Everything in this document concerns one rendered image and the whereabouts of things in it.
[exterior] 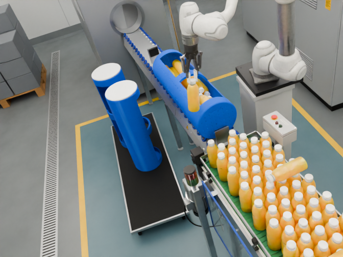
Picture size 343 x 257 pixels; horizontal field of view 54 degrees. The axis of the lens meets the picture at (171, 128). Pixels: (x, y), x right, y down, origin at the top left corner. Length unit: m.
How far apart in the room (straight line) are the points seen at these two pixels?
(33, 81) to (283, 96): 3.83
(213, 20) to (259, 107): 1.08
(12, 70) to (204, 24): 4.03
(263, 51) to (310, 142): 1.41
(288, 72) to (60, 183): 2.61
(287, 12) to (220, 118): 0.72
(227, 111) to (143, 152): 1.17
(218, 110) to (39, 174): 2.55
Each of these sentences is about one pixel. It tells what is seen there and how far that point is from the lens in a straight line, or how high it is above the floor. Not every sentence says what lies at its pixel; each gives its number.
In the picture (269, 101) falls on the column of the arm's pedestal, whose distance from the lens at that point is 2.58.
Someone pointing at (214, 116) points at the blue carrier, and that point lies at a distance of 2.13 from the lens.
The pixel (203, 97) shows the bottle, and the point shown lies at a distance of 2.22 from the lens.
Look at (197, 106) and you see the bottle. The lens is 2.02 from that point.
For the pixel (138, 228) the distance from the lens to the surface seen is 2.94.
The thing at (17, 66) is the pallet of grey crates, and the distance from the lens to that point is 5.32.
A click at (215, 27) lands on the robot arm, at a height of 1.81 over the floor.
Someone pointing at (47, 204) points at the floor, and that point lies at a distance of 3.75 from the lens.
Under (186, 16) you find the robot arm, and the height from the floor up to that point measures 1.83.
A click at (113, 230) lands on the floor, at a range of 3.20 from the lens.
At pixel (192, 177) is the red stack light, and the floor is 1.23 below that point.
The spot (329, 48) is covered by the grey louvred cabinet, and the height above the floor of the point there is 0.72.
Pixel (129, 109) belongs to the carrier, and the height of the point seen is 0.92.
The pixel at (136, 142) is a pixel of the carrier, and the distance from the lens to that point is 3.01.
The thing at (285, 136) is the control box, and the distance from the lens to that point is 2.06.
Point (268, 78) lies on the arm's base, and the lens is 2.54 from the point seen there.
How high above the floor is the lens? 2.51
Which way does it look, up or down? 40 degrees down
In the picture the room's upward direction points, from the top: 17 degrees counter-clockwise
